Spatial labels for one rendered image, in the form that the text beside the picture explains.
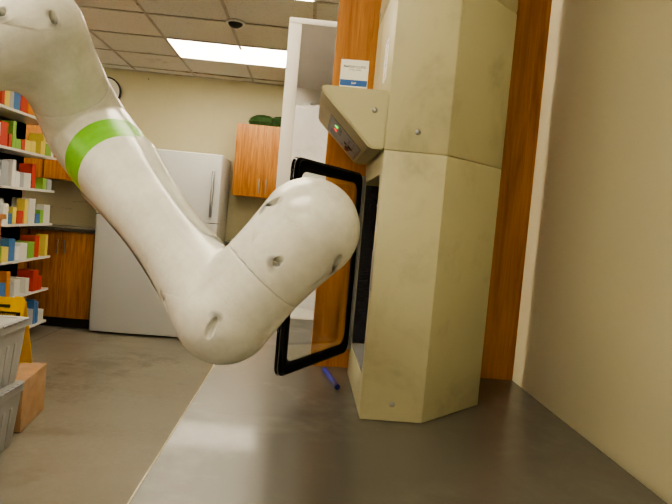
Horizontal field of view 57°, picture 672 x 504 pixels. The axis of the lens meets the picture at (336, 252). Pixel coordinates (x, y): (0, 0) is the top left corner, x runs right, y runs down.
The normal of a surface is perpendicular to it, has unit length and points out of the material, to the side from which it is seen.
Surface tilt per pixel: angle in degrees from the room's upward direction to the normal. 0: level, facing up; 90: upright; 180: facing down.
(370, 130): 90
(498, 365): 90
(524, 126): 90
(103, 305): 90
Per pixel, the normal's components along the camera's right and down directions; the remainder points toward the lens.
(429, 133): 0.05, 0.06
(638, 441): -1.00, -0.08
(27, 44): 0.32, 0.54
